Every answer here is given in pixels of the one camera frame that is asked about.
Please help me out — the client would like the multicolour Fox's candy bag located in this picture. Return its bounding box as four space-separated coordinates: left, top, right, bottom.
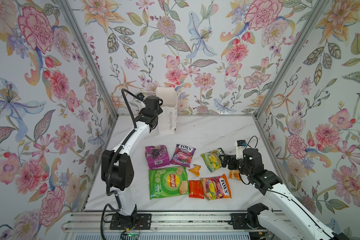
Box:
201 174 232 201

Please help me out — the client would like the purple grape snack pack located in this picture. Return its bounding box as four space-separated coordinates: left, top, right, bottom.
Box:
145 145 170 170

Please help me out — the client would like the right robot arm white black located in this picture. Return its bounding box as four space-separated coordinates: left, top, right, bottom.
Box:
220 147 348 240

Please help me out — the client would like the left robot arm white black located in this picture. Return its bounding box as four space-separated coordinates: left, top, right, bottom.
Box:
101 94 163 230

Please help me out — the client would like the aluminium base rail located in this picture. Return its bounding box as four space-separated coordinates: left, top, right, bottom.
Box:
62 211 268 233

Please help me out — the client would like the white paper gift bag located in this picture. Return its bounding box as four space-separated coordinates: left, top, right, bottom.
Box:
156 87 178 135

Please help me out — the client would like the left aluminium corner post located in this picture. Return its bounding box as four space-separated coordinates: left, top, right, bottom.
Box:
57 0 119 120

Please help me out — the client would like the small orange wrapped candy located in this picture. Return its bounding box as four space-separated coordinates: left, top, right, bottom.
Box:
189 165 201 177

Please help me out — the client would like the green Lays chips bag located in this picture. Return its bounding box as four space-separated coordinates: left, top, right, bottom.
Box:
149 167 190 200

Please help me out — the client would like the aluminium corner post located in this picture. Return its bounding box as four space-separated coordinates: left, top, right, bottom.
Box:
254 0 328 121
57 0 119 120

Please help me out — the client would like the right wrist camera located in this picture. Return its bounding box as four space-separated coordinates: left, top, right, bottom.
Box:
235 140 247 159

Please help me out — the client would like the red snack packet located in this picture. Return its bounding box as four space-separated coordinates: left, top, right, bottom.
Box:
189 180 205 199

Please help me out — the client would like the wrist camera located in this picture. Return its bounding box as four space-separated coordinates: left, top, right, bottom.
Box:
137 93 145 102
235 140 247 159

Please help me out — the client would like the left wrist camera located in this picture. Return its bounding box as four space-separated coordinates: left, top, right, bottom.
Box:
137 93 145 102

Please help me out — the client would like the green yellow Fox's candy bag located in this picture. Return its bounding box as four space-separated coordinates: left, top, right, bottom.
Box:
201 148 224 173

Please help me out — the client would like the purple Fox's candy bag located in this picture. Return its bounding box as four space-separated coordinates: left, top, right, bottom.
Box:
170 144 196 168

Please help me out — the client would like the right aluminium corner post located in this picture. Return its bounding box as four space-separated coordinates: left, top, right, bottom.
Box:
254 0 328 121

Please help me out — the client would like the orange small snack packet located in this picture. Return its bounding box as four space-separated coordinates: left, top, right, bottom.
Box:
229 170 241 181

